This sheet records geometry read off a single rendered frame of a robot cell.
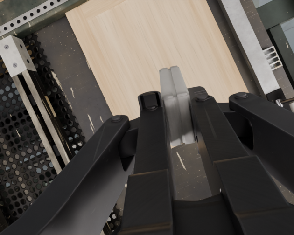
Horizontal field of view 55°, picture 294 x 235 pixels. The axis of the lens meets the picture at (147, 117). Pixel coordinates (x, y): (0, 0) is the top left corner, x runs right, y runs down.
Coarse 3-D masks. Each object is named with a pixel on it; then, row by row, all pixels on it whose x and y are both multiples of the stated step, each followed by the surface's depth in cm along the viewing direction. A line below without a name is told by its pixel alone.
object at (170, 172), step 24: (144, 96) 14; (144, 120) 13; (144, 144) 11; (168, 144) 13; (144, 168) 10; (168, 168) 9; (144, 192) 8; (168, 192) 7; (144, 216) 7; (168, 216) 6
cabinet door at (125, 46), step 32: (96, 0) 94; (128, 0) 94; (160, 0) 93; (192, 0) 92; (96, 32) 95; (128, 32) 94; (160, 32) 93; (192, 32) 92; (96, 64) 96; (128, 64) 95; (160, 64) 94; (192, 64) 93; (224, 64) 92; (128, 96) 95; (224, 96) 93
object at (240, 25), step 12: (228, 0) 89; (228, 12) 89; (240, 12) 88; (228, 24) 93; (240, 24) 89; (240, 36) 89; (252, 36) 89; (240, 48) 92; (252, 48) 89; (252, 60) 89; (264, 60) 89; (252, 72) 91; (264, 72) 89; (264, 84) 89; (276, 84) 89; (264, 96) 90
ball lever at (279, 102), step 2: (280, 98) 87; (290, 98) 84; (292, 98) 83; (276, 100) 87; (278, 100) 87; (280, 100) 87; (282, 100) 86; (284, 100) 86; (286, 100) 85; (288, 100) 84; (290, 100) 84; (292, 100) 83; (276, 102) 87; (278, 102) 87; (280, 102) 87; (282, 102) 86; (284, 102) 86; (286, 102) 85; (278, 104) 87; (280, 104) 87; (282, 104) 87; (280, 106) 87; (282, 106) 87
